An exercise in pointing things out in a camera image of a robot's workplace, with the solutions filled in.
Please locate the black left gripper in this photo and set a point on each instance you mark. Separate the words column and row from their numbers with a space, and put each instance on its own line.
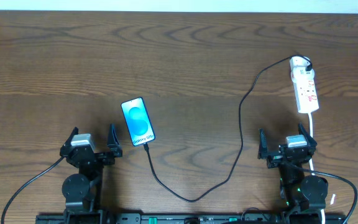
column 91, row 156

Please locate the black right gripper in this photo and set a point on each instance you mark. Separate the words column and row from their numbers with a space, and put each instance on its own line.
column 288, row 155

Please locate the blue Galaxy smartphone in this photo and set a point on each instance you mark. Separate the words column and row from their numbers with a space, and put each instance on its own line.
column 138, row 122

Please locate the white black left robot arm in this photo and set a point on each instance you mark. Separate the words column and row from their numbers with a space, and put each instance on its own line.
column 82, row 191

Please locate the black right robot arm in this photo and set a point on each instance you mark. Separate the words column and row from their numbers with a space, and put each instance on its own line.
column 305, row 194

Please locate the white USB charger plug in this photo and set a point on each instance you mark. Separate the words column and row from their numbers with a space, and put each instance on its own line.
column 300, row 74

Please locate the white power strip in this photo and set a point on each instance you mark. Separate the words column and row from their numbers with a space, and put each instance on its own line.
column 305, row 92

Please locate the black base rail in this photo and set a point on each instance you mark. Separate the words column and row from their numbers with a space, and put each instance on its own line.
column 135, row 218

